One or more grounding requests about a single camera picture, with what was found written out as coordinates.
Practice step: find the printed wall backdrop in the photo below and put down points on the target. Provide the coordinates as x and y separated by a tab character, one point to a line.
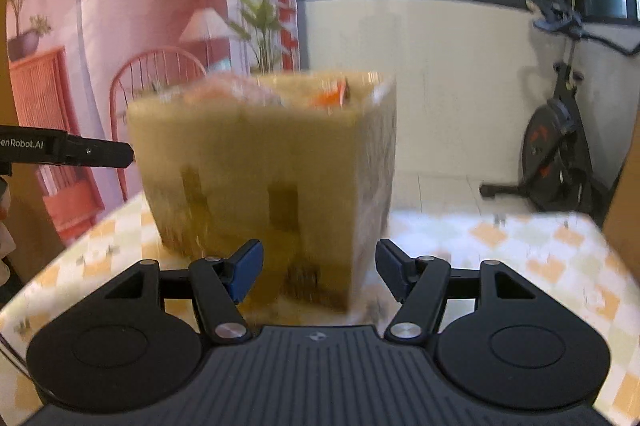
150	5

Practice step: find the orange snack packet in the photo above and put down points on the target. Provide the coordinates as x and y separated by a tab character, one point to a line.
330	98

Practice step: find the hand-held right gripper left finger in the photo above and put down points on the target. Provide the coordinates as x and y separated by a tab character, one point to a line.
248	267

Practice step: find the black exercise bike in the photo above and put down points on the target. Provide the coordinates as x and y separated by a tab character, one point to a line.
560	145

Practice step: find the cardboard box with plastic liner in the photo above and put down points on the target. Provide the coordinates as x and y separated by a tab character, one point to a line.
260	186

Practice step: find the checkered flower tablecloth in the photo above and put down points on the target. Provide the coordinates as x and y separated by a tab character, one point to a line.
525	246

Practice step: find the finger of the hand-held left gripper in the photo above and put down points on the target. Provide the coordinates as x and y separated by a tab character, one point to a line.
100	153

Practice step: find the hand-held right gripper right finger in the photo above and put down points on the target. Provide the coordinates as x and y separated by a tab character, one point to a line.
392	269

